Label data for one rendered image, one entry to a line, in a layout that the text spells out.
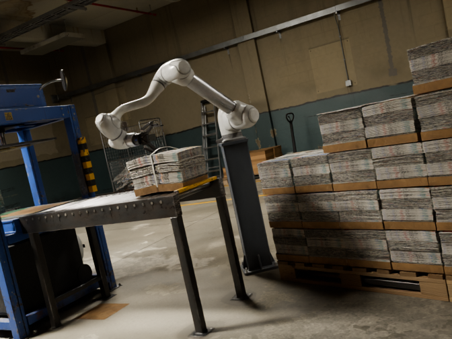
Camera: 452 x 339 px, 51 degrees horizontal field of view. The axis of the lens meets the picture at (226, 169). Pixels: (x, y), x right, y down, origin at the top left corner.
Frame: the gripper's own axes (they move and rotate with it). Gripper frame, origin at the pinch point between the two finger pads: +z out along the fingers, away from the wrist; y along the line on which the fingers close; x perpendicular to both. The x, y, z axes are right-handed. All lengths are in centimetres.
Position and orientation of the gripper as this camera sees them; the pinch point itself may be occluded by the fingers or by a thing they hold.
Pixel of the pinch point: (162, 136)
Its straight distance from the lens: 295.0
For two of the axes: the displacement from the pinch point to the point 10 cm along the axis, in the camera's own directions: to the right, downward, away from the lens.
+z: 8.7, -0.5, -5.0
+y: 1.3, 9.8, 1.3
